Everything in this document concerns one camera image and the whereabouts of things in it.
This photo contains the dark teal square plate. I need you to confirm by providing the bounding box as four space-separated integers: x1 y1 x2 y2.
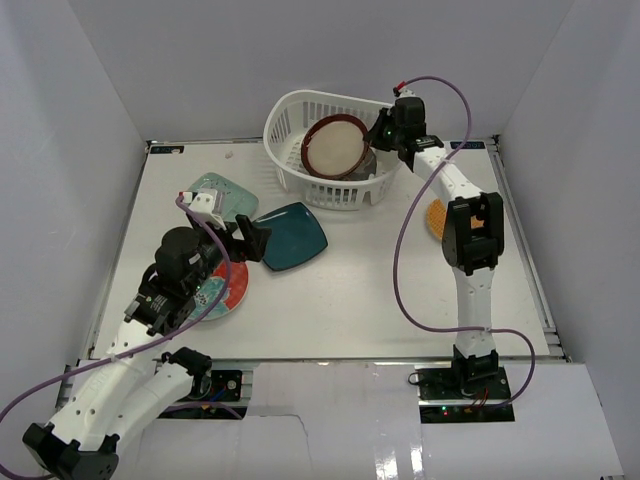
254 202 328 272

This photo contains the dark red round plate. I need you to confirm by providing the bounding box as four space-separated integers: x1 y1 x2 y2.
301 113 370 180

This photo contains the red and teal floral plate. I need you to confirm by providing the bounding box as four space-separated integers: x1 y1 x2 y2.
190 262 249 322

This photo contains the teal scalloped round plate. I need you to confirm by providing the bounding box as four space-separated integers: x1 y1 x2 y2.
346 149 377 181

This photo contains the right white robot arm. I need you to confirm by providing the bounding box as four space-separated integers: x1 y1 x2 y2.
365 96 505 399

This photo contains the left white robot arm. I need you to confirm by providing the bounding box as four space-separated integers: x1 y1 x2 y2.
23 215 271 479

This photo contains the white plastic basket bin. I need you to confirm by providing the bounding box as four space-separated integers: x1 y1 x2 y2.
263 90 400 211

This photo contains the light green rectangular plate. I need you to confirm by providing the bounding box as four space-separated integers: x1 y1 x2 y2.
186 172 259 222

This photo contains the right blue table label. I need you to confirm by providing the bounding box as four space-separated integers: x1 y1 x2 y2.
450 141 486 150

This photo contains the blue table label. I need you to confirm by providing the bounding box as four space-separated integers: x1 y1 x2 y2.
450 141 486 150
149 145 184 155

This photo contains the orange woven round plate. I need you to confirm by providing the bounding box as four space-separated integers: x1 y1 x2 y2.
425 198 485 242

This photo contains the left blue table label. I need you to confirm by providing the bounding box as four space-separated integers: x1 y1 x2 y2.
149 145 184 155

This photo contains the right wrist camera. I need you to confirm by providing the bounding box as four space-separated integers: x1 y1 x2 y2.
393 82 415 99

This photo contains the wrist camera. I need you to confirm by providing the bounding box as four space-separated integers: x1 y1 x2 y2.
181 189 225 228
393 82 415 99

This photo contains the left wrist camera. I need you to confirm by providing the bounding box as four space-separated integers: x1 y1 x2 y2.
181 189 225 228

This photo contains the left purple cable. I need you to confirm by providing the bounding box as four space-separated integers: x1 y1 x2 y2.
0 194 232 426

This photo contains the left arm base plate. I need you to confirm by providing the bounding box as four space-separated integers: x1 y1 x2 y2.
185 370 243 402

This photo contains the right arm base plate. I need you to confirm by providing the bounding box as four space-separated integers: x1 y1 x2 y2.
407 367 515 425

